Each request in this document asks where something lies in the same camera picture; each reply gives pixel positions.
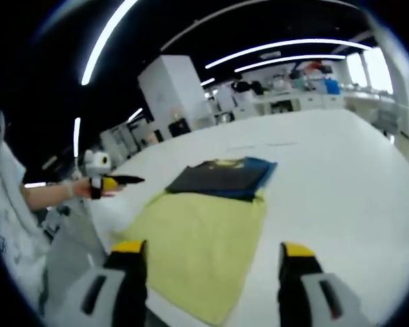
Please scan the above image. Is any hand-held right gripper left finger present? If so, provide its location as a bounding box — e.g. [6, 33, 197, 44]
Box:
[63, 239, 148, 327]

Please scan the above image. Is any yellow blue black garment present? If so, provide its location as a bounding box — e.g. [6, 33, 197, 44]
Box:
[121, 155, 279, 326]

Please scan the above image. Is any white pillar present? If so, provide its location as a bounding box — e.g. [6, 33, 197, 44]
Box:
[366, 13, 409, 139]

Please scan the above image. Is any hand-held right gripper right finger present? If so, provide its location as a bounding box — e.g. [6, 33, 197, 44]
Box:
[277, 241, 366, 327]

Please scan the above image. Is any white square column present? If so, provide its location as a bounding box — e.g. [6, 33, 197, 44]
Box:
[138, 55, 212, 137]

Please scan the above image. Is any person's left hand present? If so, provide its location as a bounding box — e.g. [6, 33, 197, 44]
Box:
[66, 178, 93, 199]

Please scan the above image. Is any white lab counter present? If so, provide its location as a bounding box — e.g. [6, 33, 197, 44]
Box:
[252, 93, 345, 115]

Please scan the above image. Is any long ceiling light strip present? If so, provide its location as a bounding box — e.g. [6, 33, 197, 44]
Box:
[80, 0, 139, 86]

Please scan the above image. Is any black box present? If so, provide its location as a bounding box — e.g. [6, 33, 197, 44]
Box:
[168, 119, 192, 138]

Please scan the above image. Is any blue bin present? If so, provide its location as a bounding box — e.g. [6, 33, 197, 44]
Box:
[324, 79, 341, 95]

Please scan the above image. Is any curved ceiling light strip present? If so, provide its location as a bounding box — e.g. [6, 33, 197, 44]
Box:
[234, 54, 347, 73]
[204, 38, 372, 69]

